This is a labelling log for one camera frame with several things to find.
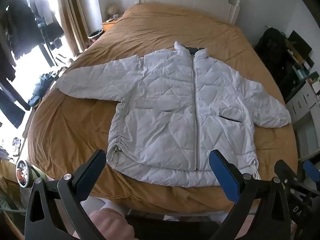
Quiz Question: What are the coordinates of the pink slipper foot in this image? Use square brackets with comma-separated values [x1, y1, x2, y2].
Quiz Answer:
[239, 216, 253, 240]

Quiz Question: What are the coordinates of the green shelf unit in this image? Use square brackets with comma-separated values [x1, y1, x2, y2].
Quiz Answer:
[277, 47, 318, 101]

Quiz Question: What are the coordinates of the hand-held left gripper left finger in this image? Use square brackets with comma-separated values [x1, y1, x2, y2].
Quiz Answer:
[24, 149, 107, 240]

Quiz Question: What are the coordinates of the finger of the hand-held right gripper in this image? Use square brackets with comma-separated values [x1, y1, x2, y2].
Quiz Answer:
[274, 159, 300, 189]
[301, 160, 320, 180]

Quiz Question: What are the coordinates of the round metal tin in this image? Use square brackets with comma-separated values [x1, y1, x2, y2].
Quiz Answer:
[15, 160, 32, 188]

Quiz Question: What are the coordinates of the beige curtain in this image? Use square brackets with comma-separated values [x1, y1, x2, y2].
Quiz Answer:
[54, 0, 91, 53]

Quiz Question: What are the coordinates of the dark paper bag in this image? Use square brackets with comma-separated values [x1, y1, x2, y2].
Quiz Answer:
[287, 30, 313, 56]

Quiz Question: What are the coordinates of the bed with mustard cover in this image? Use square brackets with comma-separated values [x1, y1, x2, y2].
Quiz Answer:
[26, 2, 299, 215]

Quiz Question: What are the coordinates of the person's left leg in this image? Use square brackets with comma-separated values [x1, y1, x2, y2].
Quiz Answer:
[82, 196, 136, 240]

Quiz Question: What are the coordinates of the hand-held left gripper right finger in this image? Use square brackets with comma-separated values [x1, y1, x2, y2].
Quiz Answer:
[209, 149, 298, 240]

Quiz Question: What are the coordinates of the grey black hanging coat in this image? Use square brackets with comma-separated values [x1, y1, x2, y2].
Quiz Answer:
[29, 0, 65, 51]

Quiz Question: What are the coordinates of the white puffer jacket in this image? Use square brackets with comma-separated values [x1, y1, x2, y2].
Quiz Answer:
[55, 41, 292, 188]

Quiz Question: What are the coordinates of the black backpack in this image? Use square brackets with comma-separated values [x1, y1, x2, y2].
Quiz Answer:
[254, 27, 288, 81]

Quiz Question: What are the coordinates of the white sneaker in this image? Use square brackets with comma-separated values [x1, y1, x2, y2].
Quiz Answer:
[11, 137, 22, 157]

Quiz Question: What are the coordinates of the round globe lamp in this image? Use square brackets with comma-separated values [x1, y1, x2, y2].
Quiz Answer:
[106, 4, 119, 16]

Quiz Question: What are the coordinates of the green plastic basket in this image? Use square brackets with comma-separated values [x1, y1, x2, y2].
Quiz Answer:
[0, 190, 27, 214]

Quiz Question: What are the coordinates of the white drawer cabinet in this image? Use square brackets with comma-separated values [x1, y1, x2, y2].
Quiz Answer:
[285, 80, 320, 161]

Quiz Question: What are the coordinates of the black hanging jacket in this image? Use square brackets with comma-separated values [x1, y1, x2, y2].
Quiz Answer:
[4, 0, 42, 60]

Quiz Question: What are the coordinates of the black waste bin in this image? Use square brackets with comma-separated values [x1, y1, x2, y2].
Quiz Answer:
[89, 29, 104, 43]

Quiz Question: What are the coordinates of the dark clothes pile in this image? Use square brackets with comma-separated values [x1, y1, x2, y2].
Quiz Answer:
[27, 71, 61, 108]

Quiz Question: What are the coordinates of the wooden nightstand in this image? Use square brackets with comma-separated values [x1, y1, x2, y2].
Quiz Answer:
[101, 17, 123, 32]

